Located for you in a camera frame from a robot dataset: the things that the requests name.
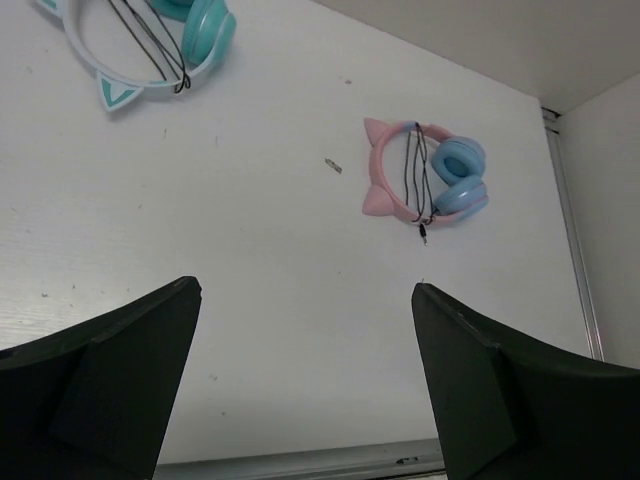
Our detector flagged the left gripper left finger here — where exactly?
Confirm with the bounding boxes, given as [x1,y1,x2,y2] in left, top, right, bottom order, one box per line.
[1,276,202,479]

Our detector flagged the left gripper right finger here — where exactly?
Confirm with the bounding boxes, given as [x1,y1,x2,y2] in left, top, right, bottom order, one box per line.
[411,284,639,479]

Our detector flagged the pink blue cat headphones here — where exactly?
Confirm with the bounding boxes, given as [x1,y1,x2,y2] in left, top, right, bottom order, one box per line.
[362,118,488,226]

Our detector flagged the teal cat ear headphones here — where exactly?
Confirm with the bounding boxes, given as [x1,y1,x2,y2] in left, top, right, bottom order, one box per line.
[35,1,237,114]

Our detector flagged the front aluminium rail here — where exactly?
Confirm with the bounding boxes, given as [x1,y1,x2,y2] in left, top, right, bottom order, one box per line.
[154,438,445,479]

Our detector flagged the aluminium rail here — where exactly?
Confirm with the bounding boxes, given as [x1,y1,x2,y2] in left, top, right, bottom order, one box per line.
[541,107,605,361]
[154,438,445,479]

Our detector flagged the black teal headphone cable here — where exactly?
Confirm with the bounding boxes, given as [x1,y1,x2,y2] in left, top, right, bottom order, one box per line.
[104,0,194,95]

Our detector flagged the black pink headphone cable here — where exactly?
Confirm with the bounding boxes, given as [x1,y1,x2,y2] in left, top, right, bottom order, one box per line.
[402,121,439,250]

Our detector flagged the right side aluminium rail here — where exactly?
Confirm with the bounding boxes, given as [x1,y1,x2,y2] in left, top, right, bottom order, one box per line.
[541,107,605,361]

